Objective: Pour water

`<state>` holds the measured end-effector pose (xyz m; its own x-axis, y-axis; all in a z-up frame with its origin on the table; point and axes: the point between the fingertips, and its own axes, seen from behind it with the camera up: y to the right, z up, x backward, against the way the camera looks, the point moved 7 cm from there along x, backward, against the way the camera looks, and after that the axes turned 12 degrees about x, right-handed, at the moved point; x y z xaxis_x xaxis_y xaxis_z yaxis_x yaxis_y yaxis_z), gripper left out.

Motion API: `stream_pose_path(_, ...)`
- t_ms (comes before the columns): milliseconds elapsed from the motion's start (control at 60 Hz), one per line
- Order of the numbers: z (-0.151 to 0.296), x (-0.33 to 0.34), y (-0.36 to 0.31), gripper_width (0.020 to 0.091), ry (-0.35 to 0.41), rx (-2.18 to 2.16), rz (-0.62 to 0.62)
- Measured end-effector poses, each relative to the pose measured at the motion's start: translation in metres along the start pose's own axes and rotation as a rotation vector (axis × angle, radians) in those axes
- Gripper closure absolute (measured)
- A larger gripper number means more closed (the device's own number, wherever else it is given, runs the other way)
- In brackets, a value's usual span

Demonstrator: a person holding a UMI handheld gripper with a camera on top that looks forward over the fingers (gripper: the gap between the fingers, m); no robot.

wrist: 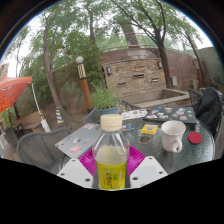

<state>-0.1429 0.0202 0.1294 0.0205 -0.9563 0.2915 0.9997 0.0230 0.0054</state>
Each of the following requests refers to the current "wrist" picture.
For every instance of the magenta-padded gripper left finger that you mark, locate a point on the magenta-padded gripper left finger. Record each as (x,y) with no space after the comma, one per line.
(75,173)

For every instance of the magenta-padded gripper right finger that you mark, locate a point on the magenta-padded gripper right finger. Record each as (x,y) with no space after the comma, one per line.
(148,171)

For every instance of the clear bottle with yellow label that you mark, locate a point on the clear bottle with yellow label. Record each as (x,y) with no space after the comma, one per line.
(111,156)

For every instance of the silver laptop with stickers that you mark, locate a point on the silver laptop with stickers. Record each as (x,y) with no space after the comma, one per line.
(78,140)

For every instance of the yellow square card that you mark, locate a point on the yellow square card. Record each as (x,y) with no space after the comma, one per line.
(149,129)

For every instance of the white ceramic mug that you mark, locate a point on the white ceramic mug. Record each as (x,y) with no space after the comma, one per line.
(171,135)

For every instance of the grey wicker chair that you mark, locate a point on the grey wicker chair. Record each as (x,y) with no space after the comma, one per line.
(195,96)
(35,150)
(91,116)

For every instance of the small blue sticker card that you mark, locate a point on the small blue sticker card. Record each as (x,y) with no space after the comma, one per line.
(128,127)

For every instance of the flat round red coaster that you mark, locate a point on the flat round red coaster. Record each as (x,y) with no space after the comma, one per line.
(195,137)

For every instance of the white sticker sheet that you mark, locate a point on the white sticker sheet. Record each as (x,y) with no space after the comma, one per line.
(134,114)

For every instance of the blue and yellow striped cone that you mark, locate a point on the blue and yellow striped cone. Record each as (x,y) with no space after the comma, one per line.
(60,116)

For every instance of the wooden bench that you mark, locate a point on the wooden bench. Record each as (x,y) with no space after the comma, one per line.
(30,119)

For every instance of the green plant in teal pot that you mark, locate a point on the green plant in teal pot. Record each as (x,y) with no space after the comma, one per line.
(105,98)

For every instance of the black jacket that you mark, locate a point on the black jacket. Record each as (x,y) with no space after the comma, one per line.
(210,110)

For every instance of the slender brown-trunk tree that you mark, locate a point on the slender brown-trunk tree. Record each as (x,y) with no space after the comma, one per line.
(48,76)

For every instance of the orange patio umbrella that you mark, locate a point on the orange patio umbrella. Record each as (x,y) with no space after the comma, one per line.
(13,90)

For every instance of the dark forked-trunk tree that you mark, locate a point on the dark forked-trunk tree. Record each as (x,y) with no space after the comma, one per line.
(165,68)

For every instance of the wooden lamp post with globe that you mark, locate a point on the wooden lamp post with globe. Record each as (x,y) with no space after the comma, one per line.
(85,88)

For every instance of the grey wall box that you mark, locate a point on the grey wall box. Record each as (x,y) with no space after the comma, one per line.
(174,81)

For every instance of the black wall lamp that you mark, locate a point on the black wall lamp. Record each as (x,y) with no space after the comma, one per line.
(109,70)
(160,65)

